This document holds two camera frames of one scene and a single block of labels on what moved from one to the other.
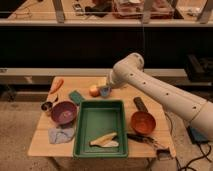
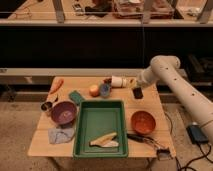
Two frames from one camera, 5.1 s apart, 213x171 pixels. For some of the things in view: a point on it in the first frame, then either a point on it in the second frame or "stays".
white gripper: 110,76 → 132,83
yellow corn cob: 105,138 stays
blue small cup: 105,90 stays
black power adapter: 197,135 stays
